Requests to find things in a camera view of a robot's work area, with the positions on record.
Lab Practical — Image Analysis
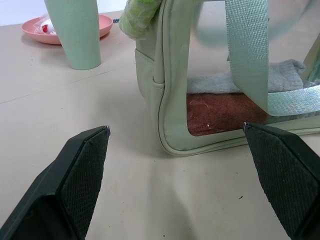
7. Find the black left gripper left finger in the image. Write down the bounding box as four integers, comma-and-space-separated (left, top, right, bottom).
0, 125, 111, 240

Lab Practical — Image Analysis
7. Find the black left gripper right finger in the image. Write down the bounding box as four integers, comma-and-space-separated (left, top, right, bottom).
242, 121, 320, 240

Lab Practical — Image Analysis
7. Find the light green transparent tote bag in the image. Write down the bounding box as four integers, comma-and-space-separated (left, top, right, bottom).
119, 0, 320, 157

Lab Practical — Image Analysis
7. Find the brown towel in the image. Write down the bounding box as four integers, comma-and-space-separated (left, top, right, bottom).
186, 92, 269, 137

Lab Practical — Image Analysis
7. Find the grey blue towel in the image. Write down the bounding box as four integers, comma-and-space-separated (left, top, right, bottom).
186, 58, 306, 94

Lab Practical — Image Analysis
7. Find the pale green cup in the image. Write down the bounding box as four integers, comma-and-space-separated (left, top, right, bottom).
44, 0, 102, 70

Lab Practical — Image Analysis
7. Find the red white wrapped candy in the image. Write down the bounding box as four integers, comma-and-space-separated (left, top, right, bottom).
31, 14, 59, 36

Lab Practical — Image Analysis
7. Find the pink plate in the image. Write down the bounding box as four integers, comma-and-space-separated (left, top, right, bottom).
21, 14, 114, 46

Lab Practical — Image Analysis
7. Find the green wrapped roll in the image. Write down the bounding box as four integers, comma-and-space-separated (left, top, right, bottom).
118, 0, 161, 42

